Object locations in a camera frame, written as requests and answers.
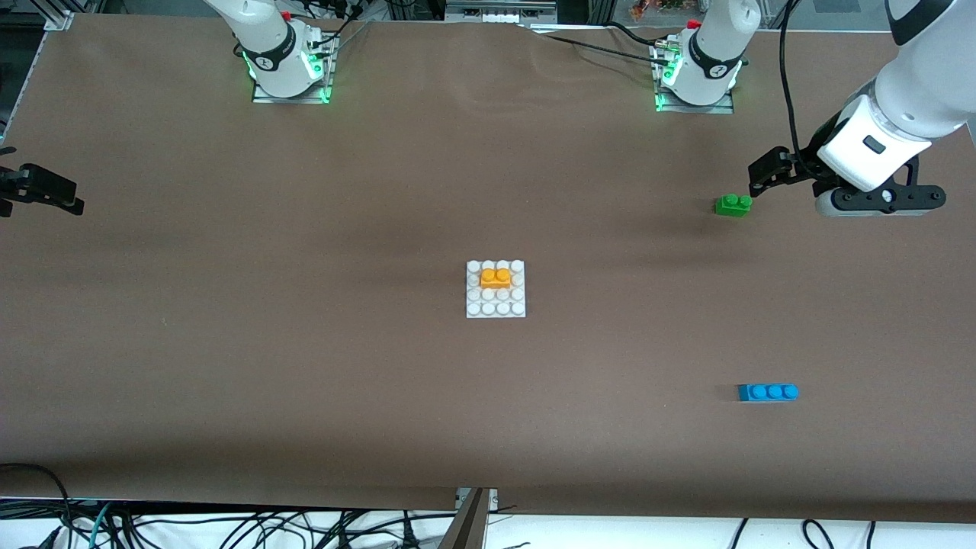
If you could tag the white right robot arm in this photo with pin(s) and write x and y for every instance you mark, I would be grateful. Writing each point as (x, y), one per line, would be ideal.
(267, 46)

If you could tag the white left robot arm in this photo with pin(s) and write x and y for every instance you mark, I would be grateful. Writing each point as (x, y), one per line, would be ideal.
(930, 84)

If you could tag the aluminium frame profile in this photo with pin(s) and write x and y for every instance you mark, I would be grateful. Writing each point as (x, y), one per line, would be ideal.
(57, 19)

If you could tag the grey background device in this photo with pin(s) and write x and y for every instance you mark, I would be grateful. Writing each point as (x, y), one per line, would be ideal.
(499, 9)

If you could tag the yellow two-stud block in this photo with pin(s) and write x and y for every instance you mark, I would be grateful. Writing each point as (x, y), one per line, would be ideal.
(496, 280)

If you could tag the grey table support post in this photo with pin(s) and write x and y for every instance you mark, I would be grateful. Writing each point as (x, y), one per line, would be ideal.
(467, 526)

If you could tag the blue three-stud block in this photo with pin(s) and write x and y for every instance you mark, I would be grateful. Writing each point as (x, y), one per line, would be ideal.
(766, 393)

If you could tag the green two-stud block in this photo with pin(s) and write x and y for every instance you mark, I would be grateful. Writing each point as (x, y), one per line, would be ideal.
(732, 206)

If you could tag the white studded base plate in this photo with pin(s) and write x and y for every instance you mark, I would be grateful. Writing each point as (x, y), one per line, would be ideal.
(476, 309)

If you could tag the brown table cover sheet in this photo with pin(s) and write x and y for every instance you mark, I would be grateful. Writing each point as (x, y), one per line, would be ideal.
(305, 396)

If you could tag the orange background clutter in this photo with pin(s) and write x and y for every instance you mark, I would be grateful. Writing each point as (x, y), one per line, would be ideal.
(656, 8)

